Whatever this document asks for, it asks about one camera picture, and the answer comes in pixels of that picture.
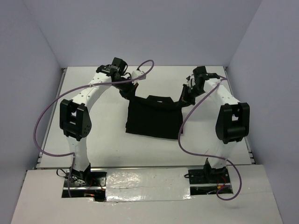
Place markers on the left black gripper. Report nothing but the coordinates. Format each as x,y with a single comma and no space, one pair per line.
129,94

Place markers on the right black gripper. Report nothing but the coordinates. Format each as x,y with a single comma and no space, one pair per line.
185,97

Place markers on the black long sleeve shirt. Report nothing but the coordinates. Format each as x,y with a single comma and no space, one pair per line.
154,116

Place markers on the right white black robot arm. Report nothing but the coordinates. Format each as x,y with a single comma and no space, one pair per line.
232,124

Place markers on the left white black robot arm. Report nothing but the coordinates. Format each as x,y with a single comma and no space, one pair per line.
74,115

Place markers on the shiny silver tape sheet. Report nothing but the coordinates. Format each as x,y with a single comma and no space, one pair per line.
147,184

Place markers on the white foam front board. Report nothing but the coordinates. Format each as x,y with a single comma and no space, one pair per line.
41,202

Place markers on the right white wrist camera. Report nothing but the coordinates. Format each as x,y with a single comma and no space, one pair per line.
190,81

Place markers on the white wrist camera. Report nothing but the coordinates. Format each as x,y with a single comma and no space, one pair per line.
190,81
138,75

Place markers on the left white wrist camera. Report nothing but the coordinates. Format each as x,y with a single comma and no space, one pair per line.
138,75

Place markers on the left aluminium table rail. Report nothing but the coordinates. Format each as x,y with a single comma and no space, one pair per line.
42,145

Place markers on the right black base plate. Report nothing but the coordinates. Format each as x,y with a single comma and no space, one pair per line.
198,177

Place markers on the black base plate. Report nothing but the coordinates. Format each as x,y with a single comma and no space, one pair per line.
198,177
98,179

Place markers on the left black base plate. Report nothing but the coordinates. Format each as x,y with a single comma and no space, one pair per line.
98,179

